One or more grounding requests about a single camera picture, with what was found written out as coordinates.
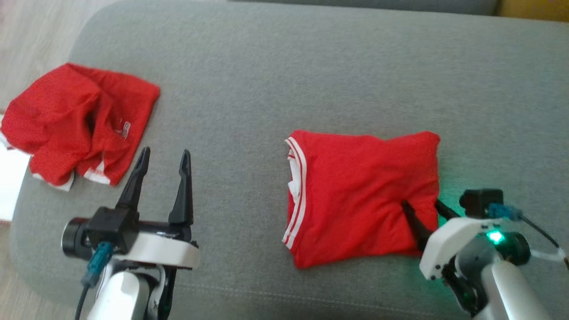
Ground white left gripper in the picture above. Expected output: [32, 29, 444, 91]
[113, 147, 200, 269]

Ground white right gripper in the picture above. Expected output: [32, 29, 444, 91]
[401, 199, 489, 280]

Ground red bulls basketball jersey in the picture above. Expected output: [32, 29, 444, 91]
[281, 130, 441, 269]

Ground red basketball shorts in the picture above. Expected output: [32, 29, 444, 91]
[0, 62, 160, 192]

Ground grey fabric sofa seat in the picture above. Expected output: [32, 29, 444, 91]
[9, 0, 569, 320]

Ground yellow sofa backrest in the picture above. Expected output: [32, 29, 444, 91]
[496, 0, 569, 23]

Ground black cable with teal plug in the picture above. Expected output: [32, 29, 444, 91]
[76, 242, 114, 320]
[488, 204, 569, 269]

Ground white cable tag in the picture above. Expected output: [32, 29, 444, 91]
[531, 248, 566, 264]

